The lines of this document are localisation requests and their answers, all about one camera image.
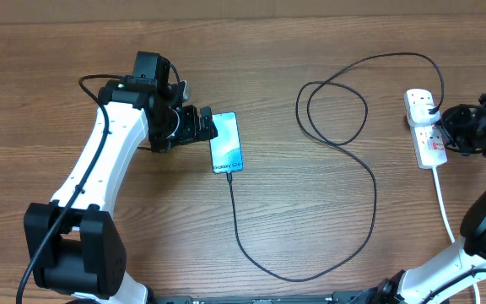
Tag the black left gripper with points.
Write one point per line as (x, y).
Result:
(191, 132)

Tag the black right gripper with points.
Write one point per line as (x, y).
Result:
(447, 125)

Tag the blue-screen Galaxy smartphone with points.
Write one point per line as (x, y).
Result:
(225, 149)

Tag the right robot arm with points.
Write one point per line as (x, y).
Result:
(461, 265)

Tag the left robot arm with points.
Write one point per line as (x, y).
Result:
(73, 243)

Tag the white charger plug adapter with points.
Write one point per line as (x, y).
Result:
(421, 115)

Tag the white power strip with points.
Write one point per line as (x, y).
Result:
(427, 141)

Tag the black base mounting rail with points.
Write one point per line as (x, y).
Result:
(337, 297)

